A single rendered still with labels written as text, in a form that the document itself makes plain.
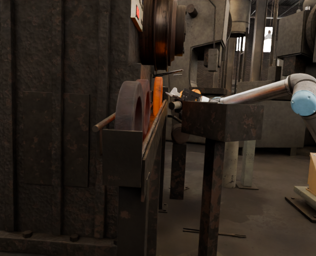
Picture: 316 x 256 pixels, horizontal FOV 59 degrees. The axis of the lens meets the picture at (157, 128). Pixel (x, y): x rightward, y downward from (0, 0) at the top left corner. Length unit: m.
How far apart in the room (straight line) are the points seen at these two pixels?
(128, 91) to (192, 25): 3.96
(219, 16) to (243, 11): 6.28
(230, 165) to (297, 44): 3.17
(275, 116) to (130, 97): 3.52
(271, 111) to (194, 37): 1.58
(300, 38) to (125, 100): 4.72
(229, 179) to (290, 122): 1.91
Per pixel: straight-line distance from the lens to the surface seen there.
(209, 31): 4.41
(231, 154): 2.36
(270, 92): 1.69
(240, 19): 10.60
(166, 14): 1.51
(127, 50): 1.23
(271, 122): 3.94
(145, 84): 0.74
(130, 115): 0.51
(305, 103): 1.51
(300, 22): 5.21
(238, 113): 1.06
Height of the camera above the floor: 0.74
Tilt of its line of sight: 7 degrees down
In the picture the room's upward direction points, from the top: 3 degrees clockwise
